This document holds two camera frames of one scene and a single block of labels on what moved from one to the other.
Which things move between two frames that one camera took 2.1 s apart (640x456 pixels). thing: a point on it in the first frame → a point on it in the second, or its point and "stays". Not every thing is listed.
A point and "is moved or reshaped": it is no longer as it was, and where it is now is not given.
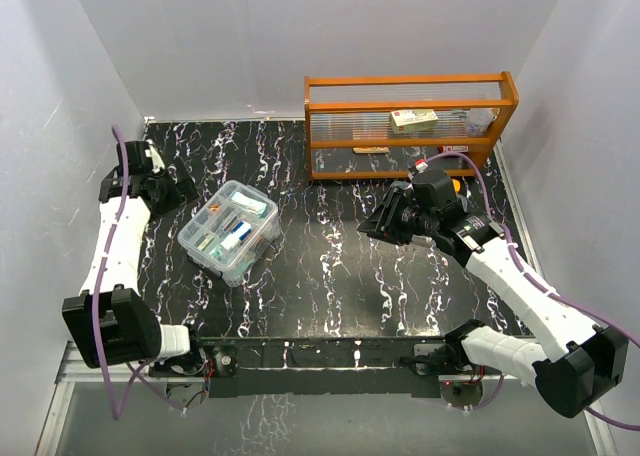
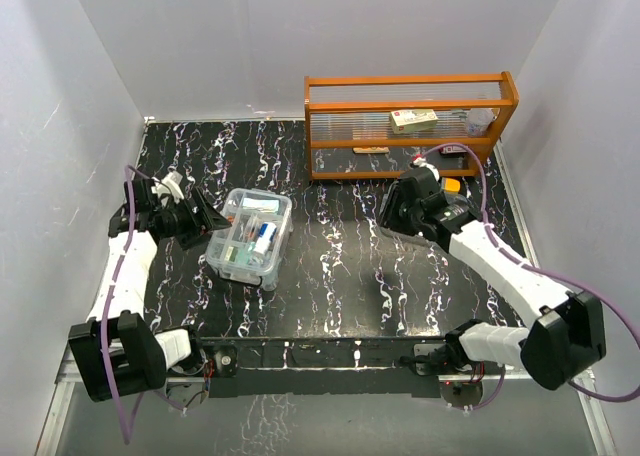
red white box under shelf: [452, 148] stays
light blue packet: [250, 204] is moved or reshaped
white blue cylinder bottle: [240, 231] → [267, 232]
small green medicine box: [206, 242] → [231, 254]
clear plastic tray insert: [229, 225] is moved or reshaped
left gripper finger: [186, 187] → [206, 213]
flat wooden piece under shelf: [371, 149] stays
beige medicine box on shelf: [407, 121] stays
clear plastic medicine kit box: [232, 231] is moved or reshaped
